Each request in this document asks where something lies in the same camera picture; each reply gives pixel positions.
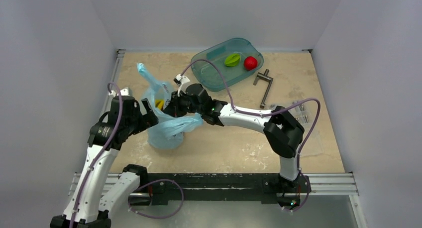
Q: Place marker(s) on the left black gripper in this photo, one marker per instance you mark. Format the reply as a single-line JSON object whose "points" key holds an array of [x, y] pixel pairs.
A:
{"points": [[146, 120]]}

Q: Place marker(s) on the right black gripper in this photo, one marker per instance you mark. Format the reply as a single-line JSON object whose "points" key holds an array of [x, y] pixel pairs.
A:
{"points": [[171, 105]]}

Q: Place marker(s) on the light blue plastic bag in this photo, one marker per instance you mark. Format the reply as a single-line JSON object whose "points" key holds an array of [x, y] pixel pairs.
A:
{"points": [[169, 132]]}

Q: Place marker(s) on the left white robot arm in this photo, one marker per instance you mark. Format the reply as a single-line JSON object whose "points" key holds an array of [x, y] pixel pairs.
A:
{"points": [[88, 208]]}

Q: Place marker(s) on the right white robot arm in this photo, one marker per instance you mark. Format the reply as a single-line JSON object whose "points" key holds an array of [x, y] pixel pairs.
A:
{"points": [[283, 132]]}

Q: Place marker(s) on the yellow fake banana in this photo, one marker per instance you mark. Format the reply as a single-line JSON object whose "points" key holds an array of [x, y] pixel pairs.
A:
{"points": [[159, 104]]}

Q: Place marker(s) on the green fake fruit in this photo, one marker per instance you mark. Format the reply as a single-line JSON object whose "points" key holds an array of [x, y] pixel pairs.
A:
{"points": [[232, 60]]}

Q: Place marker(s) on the red fake apple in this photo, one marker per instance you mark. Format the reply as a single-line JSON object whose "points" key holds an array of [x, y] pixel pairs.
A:
{"points": [[250, 63]]}

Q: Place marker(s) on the teal plastic tub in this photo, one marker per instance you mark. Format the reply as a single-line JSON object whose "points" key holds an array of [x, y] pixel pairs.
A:
{"points": [[209, 68]]}

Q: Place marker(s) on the clear plastic screw box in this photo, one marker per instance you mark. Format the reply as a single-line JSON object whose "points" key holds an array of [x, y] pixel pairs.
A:
{"points": [[313, 146]]}

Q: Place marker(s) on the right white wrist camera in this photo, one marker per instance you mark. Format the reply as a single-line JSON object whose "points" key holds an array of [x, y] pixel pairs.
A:
{"points": [[183, 82]]}

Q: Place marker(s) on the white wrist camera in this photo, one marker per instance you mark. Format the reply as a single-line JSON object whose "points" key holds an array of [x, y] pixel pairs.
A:
{"points": [[124, 92], [183, 82]]}

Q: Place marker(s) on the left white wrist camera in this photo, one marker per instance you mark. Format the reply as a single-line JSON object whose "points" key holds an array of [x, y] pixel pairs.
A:
{"points": [[124, 92]]}

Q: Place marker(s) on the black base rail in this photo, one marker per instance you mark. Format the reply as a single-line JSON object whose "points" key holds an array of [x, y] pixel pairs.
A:
{"points": [[266, 188]]}

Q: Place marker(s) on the aluminium frame rail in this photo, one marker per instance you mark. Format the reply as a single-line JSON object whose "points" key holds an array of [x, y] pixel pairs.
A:
{"points": [[216, 149]]}

